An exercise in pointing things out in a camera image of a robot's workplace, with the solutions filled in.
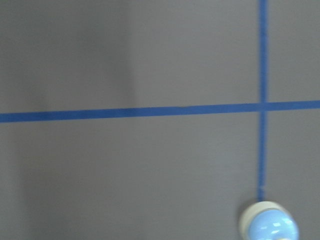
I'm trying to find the long blue tape strip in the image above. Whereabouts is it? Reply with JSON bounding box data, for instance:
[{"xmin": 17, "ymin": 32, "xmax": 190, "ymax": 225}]
[{"xmin": 0, "ymin": 100, "xmax": 320, "ymax": 123}]

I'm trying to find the blue bell with cream base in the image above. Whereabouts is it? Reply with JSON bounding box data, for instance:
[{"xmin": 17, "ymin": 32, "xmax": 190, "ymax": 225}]
[{"xmin": 238, "ymin": 201, "xmax": 300, "ymax": 240}]

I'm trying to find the crossing blue tape strip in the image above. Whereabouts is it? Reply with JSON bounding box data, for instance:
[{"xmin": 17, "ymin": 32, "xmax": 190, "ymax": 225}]
[{"xmin": 257, "ymin": 0, "xmax": 269, "ymax": 202}]

